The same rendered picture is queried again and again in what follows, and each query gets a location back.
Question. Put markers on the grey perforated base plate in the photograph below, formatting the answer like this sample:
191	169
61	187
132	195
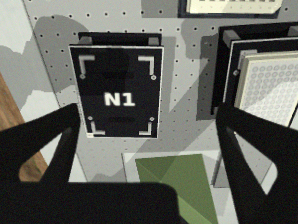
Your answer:
189	61

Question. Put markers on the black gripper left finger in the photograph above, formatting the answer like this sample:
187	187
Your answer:
19	143

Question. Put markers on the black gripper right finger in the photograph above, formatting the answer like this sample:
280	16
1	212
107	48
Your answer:
279	144

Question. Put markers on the black raised platform on grey legs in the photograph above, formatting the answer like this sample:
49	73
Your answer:
119	86

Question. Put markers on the black rectangular frame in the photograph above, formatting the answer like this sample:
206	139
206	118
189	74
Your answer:
261	38

